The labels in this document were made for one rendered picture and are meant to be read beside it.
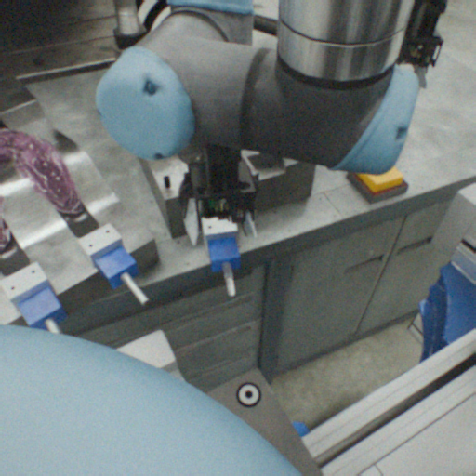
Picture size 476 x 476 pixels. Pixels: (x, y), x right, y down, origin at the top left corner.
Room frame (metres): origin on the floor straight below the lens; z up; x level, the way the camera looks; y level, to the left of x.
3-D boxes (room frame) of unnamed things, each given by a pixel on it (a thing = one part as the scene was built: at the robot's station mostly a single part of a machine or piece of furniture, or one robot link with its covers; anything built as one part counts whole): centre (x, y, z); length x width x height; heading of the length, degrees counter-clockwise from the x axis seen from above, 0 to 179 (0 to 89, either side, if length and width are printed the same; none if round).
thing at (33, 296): (0.27, 0.24, 0.86); 0.13 x 0.05 x 0.05; 40
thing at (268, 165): (0.53, -0.04, 0.87); 0.05 x 0.05 x 0.04; 23
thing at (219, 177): (0.39, 0.02, 0.99); 0.09 x 0.08 x 0.12; 10
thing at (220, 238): (0.38, 0.02, 0.83); 0.13 x 0.05 x 0.05; 10
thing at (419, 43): (0.81, -0.34, 0.99); 0.09 x 0.08 x 0.12; 178
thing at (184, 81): (0.30, 0.04, 1.14); 0.11 x 0.11 x 0.08; 71
